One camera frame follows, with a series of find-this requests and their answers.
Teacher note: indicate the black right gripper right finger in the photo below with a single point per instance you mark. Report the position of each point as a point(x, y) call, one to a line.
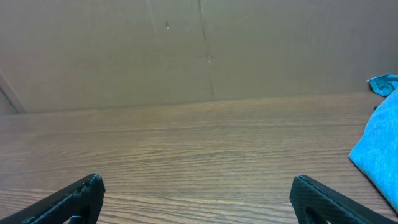
point(316, 203)

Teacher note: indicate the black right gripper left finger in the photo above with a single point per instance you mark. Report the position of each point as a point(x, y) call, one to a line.
point(79, 202)

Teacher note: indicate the light blue denim jeans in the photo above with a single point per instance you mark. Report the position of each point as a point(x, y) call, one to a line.
point(375, 155)

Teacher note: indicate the brown cardboard backboard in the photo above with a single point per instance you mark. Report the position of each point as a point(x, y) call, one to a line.
point(66, 55)

